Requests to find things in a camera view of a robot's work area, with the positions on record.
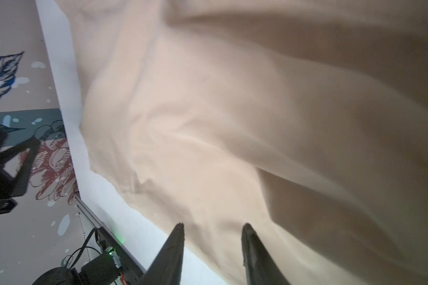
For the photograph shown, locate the beige shorts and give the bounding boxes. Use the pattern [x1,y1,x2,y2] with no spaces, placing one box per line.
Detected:
[58,1,428,285]

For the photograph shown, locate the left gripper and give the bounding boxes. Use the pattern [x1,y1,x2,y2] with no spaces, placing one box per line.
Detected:
[0,137,40,215]

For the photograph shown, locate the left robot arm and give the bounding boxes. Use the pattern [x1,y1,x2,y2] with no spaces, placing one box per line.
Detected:
[0,129,121,285]

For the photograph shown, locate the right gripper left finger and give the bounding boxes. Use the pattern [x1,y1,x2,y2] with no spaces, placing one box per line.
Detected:
[139,223,185,285]

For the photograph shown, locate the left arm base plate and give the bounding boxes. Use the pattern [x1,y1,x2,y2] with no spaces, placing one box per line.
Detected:
[96,227,146,285]

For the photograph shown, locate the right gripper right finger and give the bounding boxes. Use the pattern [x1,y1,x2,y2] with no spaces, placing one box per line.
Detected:
[241,223,290,285]

